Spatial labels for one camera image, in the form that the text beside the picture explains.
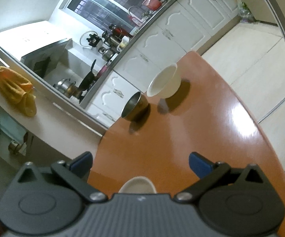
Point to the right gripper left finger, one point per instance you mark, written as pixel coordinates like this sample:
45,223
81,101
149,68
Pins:
72,174

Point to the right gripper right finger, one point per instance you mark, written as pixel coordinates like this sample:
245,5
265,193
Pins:
211,175

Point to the shallow cream bowl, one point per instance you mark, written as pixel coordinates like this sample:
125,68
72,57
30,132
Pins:
138,185

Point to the dark metal bowl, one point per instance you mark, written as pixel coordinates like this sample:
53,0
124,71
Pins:
135,107

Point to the tall cream bowl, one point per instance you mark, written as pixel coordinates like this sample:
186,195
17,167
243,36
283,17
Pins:
166,83

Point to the white lower kitchen cabinets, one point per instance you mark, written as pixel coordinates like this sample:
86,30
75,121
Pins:
177,28

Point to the kitchen window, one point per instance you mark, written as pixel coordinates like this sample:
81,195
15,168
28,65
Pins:
97,15

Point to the orange wooden table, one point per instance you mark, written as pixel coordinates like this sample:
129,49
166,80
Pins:
205,115

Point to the steel stock pot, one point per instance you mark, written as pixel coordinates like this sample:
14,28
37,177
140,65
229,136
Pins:
65,86

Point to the black wok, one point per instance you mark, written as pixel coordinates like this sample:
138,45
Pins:
88,79

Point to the yellow hanging towel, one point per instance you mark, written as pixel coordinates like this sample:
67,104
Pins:
18,90

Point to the silver range hood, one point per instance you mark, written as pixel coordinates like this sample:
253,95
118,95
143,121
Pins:
45,59

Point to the steel kettle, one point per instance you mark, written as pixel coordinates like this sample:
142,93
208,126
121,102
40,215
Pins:
107,54

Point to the silver thermos jug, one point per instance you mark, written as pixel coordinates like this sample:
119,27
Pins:
110,39

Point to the red thermos jug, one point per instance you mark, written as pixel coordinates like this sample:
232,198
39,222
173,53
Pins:
119,32

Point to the bag of green vegetables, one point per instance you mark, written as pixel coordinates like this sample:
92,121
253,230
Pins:
245,14

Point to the red detergent bottle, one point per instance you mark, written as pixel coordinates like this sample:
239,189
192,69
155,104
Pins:
136,21

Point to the red plastic basin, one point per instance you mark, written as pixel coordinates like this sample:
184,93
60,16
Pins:
152,4

